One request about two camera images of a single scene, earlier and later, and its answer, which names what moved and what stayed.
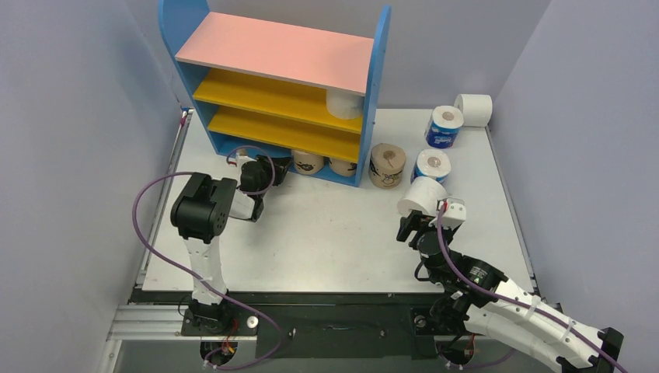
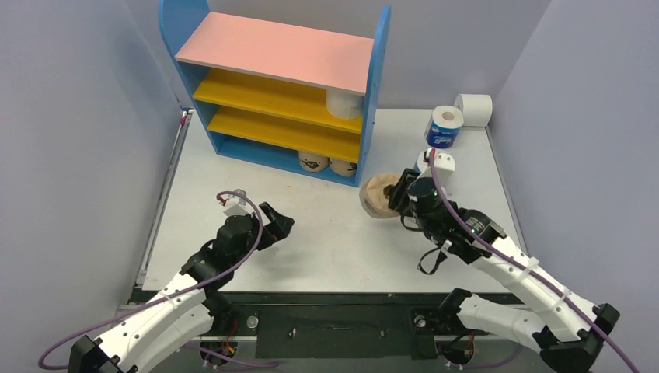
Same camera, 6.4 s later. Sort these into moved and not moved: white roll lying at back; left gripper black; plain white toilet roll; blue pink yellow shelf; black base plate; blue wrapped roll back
Moved: left gripper black
Not moved: black base plate; blue pink yellow shelf; blue wrapped roll back; plain white toilet roll; white roll lying at back
